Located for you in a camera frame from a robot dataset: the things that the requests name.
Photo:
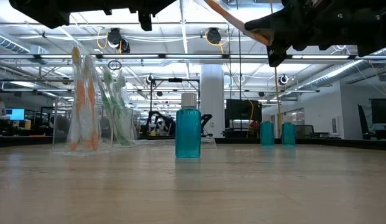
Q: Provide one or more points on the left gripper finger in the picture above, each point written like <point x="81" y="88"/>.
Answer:
<point x="160" y="5"/>

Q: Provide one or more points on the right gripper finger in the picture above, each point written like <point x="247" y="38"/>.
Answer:
<point x="270" y="21"/>
<point x="279" y="39"/>

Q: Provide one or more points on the green white toothbrush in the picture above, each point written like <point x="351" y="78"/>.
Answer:
<point x="120" y="81"/>
<point x="113" y="112"/>
<point x="124" y="130"/>

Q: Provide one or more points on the teal mouthwash bottle white cap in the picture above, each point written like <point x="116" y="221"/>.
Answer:
<point x="288" y="133"/>
<point x="267" y="133"/>
<point x="188" y="133"/>

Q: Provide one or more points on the black background robot arm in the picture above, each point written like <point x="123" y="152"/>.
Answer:
<point x="206" y="123"/>
<point x="158" y="119"/>

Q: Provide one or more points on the long ceiling light bar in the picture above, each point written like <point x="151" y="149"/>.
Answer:
<point x="180" y="56"/>

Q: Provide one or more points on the black screen on cart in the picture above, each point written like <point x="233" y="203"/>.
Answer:
<point x="242" y="110"/>

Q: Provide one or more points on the white building pillar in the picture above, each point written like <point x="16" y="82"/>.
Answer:
<point x="213" y="87"/>

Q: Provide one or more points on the black mesh chair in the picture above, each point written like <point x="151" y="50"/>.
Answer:
<point x="304" y="132"/>

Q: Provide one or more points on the blue lit monitor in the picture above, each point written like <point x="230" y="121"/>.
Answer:
<point x="16" y="114"/>

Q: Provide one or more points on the yellow container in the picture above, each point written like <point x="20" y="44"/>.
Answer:
<point x="27" y="124"/>

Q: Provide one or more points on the clear acrylic organizer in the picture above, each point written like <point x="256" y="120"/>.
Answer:
<point x="62" y="130"/>

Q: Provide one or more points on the silver ceiling duct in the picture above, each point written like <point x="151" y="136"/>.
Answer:
<point x="12" y="45"/>
<point x="332" y="74"/>

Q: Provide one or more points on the black background station frame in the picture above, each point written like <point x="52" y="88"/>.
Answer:
<point x="175" y="80"/>

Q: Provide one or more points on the large black wall monitor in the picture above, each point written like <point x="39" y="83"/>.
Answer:
<point x="381" y="111"/>

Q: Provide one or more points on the black aluminium table frame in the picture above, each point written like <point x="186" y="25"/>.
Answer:
<point x="366" y="143"/>

